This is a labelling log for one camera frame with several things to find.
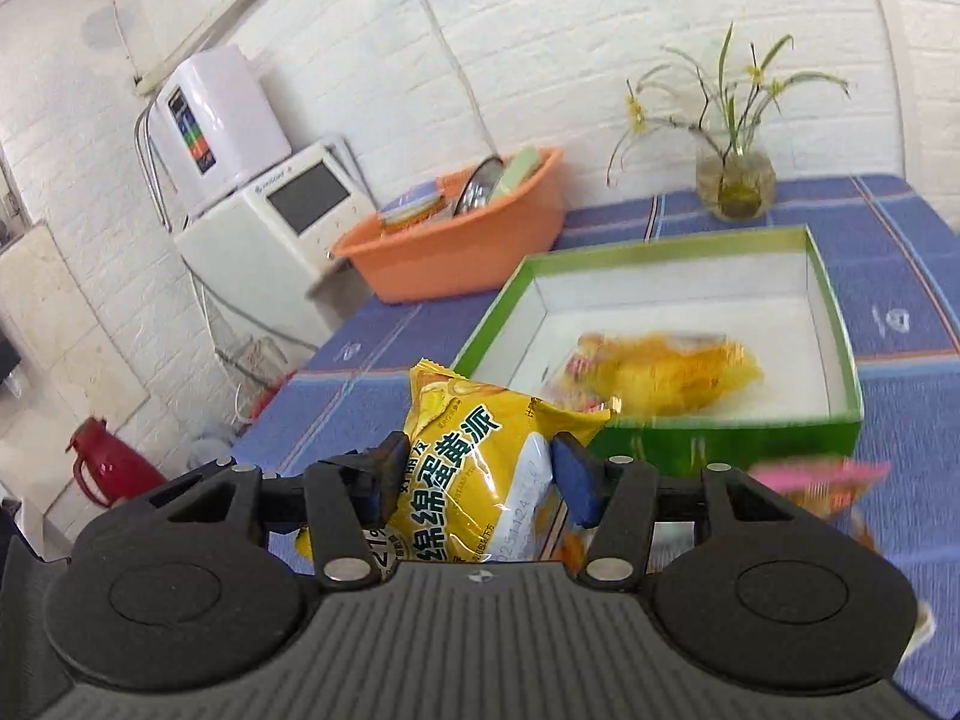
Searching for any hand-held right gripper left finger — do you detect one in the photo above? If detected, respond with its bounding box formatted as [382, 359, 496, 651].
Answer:
[142, 431, 410, 590]

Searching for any orange plastic basin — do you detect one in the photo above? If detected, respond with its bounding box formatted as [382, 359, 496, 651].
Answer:
[331, 146, 568, 305]

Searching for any white water purifier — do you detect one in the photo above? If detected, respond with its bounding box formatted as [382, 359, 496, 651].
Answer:
[154, 45, 293, 219]

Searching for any glass vase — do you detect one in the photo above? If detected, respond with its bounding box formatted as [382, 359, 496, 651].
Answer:
[695, 150, 778, 223]

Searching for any metal flexible hose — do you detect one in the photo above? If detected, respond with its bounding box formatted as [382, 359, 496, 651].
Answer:
[135, 101, 190, 235]

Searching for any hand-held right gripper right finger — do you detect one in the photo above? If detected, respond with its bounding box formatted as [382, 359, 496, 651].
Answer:
[550, 438, 826, 590]

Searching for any pale green sponge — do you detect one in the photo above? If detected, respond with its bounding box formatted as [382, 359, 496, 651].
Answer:
[491, 148, 545, 200]

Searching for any green cardboard box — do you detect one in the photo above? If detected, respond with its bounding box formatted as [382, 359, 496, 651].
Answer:
[450, 225, 865, 478]

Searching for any blue checked tablecloth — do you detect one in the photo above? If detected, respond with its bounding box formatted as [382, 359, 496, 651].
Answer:
[231, 174, 960, 720]

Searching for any glass pot lid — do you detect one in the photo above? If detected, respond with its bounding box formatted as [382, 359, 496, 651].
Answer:
[450, 155, 506, 221]

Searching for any yellow red snack packet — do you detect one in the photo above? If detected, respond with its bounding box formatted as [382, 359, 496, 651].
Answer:
[541, 330, 764, 419]

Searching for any red thermos jug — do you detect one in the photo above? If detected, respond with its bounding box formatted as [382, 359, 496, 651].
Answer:
[67, 416, 167, 512]

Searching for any pink snack packet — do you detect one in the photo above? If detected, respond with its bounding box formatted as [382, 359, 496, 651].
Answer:
[750, 457, 892, 524]

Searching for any yellow pie snack packet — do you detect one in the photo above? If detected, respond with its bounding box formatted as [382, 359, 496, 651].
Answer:
[295, 360, 613, 568]

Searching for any white appliance with screen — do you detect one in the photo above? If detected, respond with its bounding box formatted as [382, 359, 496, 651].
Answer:
[174, 136, 377, 350]

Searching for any clear glass jar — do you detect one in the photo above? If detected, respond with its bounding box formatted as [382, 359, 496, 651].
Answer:
[231, 337, 290, 392]

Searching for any green orchid plant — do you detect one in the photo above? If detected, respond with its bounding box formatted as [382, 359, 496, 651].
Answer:
[606, 22, 854, 188]

